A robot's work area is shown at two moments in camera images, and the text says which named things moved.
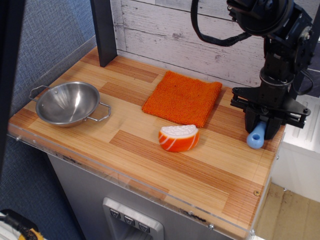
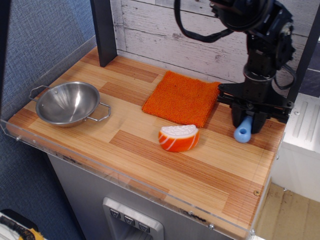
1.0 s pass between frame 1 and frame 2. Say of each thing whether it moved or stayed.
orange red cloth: stayed
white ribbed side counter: stayed
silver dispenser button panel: stayed
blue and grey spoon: moved
